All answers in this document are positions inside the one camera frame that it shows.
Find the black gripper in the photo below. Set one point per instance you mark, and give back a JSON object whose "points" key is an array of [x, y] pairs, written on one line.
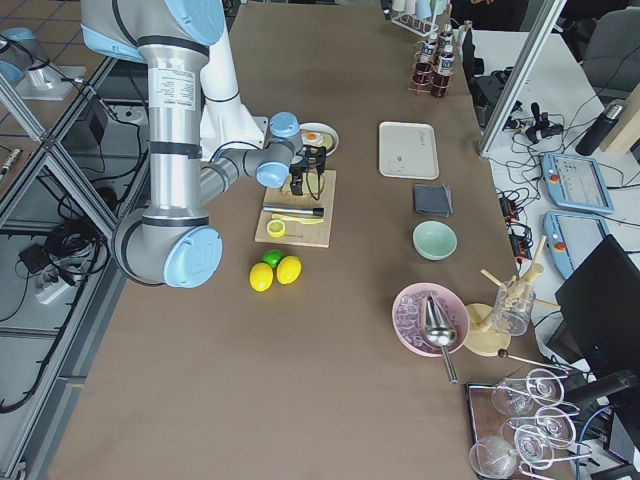
{"points": [[298, 172]]}

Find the white round plate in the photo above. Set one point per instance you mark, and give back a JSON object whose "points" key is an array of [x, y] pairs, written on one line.
{"points": [[321, 128]]}

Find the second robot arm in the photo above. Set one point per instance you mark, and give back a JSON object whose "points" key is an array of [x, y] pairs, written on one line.
{"points": [[29, 69]]}

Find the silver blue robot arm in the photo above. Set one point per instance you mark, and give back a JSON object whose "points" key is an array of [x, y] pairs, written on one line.
{"points": [[171, 241]]}

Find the cream rabbit serving tray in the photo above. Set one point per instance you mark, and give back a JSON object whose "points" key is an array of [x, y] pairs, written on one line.
{"points": [[407, 150]]}

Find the wine glass rack tray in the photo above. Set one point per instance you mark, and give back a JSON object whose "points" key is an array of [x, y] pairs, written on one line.
{"points": [[522, 426]]}

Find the wooden cutting board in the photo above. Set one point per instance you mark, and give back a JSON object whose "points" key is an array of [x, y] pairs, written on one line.
{"points": [[298, 234]]}

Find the steel muddler black tip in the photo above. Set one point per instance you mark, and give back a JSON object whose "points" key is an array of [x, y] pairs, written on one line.
{"points": [[314, 212]]}

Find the fried egg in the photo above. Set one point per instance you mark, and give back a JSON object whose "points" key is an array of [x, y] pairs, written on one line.
{"points": [[312, 138]]}

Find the half lemon slice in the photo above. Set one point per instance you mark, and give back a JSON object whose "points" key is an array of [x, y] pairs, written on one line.
{"points": [[276, 228]]}

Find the green lime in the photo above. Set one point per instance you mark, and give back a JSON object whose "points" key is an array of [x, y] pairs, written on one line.
{"points": [[273, 257]]}

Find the upper whole lemon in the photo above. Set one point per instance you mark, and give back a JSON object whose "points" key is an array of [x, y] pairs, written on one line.
{"points": [[288, 270]]}

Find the whole lemon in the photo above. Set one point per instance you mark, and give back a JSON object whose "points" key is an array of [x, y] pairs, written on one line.
{"points": [[261, 277], [288, 270]]}

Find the lower whole lemon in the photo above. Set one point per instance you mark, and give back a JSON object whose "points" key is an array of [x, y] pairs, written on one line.
{"points": [[261, 277]]}

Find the folded grey cloth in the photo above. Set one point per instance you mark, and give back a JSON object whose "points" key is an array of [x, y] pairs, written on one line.
{"points": [[432, 200]]}

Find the mint green bowl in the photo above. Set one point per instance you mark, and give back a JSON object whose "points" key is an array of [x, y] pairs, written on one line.
{"points": [[434, 240]]}

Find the tea bottle right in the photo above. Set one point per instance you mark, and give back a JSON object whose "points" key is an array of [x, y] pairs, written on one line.
{"points": [[443, 72]]}

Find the tea bottle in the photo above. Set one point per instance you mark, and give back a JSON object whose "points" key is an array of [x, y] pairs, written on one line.
{"points": [[445, 36], [428, 50], [443, 72]]}

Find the tea bottle middle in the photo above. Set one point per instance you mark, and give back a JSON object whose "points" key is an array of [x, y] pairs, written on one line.
{"points": [[428, 50]]}

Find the pink bowl with ice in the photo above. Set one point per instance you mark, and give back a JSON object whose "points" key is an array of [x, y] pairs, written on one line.
{"points": [[406, 313]]}

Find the tea bottle left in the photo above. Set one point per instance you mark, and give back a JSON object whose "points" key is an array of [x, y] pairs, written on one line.
{"points": [[445, 36]]}

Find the metal ice scoop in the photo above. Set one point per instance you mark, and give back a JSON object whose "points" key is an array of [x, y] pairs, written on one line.
{"points": [[440, 334]]}

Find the wooden cup stand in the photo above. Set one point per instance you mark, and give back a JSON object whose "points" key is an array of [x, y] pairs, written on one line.
{"points": [[483, 339]]}

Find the clear glass mug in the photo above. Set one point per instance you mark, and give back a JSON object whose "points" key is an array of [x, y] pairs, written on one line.
{"points": [[511, 313]]}

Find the blue teach pendant upper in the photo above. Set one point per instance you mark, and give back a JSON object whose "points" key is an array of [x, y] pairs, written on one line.
{"points": [[576, 182]]}

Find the blue teach pendant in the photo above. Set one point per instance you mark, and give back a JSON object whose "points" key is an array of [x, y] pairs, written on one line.
{"points": [[571, 237], [576, 182]]}

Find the blue teach pendant lower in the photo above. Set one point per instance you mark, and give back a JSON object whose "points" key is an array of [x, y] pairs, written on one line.
{"points": [[571, 237]]}

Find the black thermos bottle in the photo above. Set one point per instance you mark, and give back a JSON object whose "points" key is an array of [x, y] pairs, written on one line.
{"points": [[598, 131]]}

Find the black monitor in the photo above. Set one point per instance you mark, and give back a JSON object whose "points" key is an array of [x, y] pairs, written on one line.
{"points": [[600, 305]]}

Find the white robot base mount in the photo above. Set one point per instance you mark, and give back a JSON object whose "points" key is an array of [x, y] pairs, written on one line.
{"points": [[226, 122]]}

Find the copper wire bottle rack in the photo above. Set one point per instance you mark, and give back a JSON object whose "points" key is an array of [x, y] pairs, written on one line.
{"points": [[422, 75]]}

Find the aluminium frame post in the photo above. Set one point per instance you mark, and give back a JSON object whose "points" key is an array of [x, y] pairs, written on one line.
{"points": [[535, 41]]}

